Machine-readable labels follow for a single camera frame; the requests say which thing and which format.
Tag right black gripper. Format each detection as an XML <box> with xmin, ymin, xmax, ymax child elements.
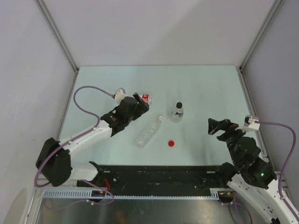
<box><xmin>207</xmin><ymin>118</ymin><xmax>251</xmax><ymax>165</ymax></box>

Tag clear red-label bottle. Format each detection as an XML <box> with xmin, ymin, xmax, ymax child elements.
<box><xmin>141</xmin><ymin>94</ymin><xmax>153</xmax><ymax>105</ymax></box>

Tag small clear blue-label bottle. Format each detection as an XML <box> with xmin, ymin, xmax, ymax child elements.
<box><xmin>170</xmin><ymin>102</ymin><xmax>184</xmax><ymax>123</ymax></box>

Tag black bottle cap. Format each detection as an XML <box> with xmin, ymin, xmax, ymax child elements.
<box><xmin>176</xmin><ymin>102</ymin><xmax>183</xmax><ymax>109</ymax></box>

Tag large clear unlabeled bottle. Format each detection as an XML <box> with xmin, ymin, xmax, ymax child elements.
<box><xmin>134</xmin><ymin>116</ymin><xmax>163</xmax><ymax>148</ymax></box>

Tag red bottle cap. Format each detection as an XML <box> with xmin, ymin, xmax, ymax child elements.
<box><xmin>168</xmin><ymin>140</ymin><xmax>175</xmax><ymax>147</ymax></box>

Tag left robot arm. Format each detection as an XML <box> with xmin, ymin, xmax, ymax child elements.
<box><xmin>36</xmin><ymin>93</ymin><xmax>150</xmax><ymax>187</ymax></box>

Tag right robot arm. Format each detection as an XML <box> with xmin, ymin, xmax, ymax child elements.
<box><xmin>208</xmin><ymin>115</ymin><xmax>299</xmax><ymax>224</ymax></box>

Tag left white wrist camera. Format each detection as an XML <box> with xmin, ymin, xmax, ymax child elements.
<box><xmin>114</xmin><ymin>88</ymin><xmax>127</xmax><ymax>104</ymax></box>

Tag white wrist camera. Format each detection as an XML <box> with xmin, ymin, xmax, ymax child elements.
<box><xmin>114</xmin><ymin>88</ymin><xmax>127</xmax><ymax>104</ymax></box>
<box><xmin>235</xmin><ymin>115</ymin><xmax>260</xmax><ymax>132</ymax></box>

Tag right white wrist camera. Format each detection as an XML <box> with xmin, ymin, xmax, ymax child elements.
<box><xmin>235</xmin><ymin>115</ymin><xmax>260</xmax><ymax>132</ymax></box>

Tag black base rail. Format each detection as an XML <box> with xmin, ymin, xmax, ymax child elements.
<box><xmin>90</xmin><ymin>164</ymin><xmax>228</xmax><ymax>197</ymax></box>

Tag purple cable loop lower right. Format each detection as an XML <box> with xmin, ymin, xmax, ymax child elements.
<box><xmin>224</xmin><ymin>193</ymin><xmax>253</xmax><ymax>224</ymax></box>

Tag purple cable loop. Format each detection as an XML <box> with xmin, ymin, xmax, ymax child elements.
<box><xmin>224</xmin><ymin>193</ymin><xmax>253</xmax><ymax>224</ymax></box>
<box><xmin>44</xmin><ymin>179</ymin><xmax>115</xmax><ymax>211</ymax></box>

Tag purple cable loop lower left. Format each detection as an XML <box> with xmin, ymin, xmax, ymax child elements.
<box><xmin>44</xmin><ymin>179</ymin><xmax>115</xmax><ymax>211</ymax></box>

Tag grey slotted cable duct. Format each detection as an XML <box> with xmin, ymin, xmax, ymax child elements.
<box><xmin>43</xmin><ymin>188</ymin><xmax>225</xmax><ymax>201</ymax></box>

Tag left aluminium frame post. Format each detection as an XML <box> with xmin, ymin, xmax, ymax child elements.
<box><xmin>35</xmin><ymin>0</ymin><xmax>79</xmax><ymax>73</ymax></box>

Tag aluminium frame post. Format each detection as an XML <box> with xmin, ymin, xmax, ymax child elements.
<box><xmin>35</xmin><ymin>0</ymin><xmax>79</xmax><ymax>73</ymax></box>
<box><xmin>239</xmin><ymin>0</ymin><xmax>285</xmax><ymax>71</ymax></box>

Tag right aluminium frame post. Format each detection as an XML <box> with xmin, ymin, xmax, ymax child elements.
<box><xmin>239</xmin><ymin>0</ymin><xmax>285</xmax><ymax>71</ymax></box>

